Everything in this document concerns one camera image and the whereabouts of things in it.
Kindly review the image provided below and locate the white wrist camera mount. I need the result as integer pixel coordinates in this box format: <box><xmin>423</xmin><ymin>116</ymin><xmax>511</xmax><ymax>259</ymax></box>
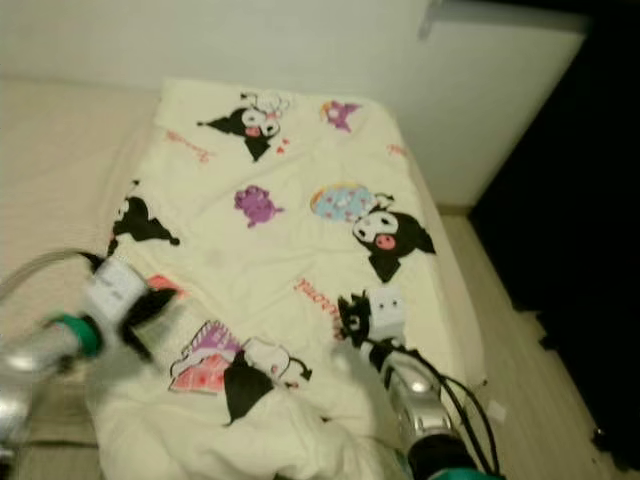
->
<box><xmin>84</xmin><ymin>260</ymin><xmax>152</xmax><ymax>327</ymax></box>
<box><xmin>364</xmin><ymin>285</ymin><xmax>407</xmax><ymax>342</ymax></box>

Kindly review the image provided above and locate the cream cartoon print quilt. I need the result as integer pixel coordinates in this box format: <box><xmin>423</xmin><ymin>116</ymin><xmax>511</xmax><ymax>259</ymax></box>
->
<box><xmin>85</xmin><ymin>78</ymin><xmax>488</xmax><ymax>480</ymax></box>

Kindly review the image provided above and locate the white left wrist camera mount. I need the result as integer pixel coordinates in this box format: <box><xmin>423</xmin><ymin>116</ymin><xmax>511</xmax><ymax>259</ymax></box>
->
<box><xmin>84</xmin><ymin>260</ymin><xmax>152</xmax><ymax>327</ymax></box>

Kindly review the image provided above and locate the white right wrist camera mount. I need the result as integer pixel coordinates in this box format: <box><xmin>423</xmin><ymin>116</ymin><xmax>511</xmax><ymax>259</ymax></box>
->
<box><xmin>364</xmin><ymin>285</ymin><xmax>407</xmax><ymax>342</ymax></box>

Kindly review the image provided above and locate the black wardrobe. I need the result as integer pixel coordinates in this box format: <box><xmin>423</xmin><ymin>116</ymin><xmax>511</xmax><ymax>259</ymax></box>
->
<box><xmin>468</xmin><ymin>0</ymin><xmax>640</xmax><ymax>471</ymax></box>

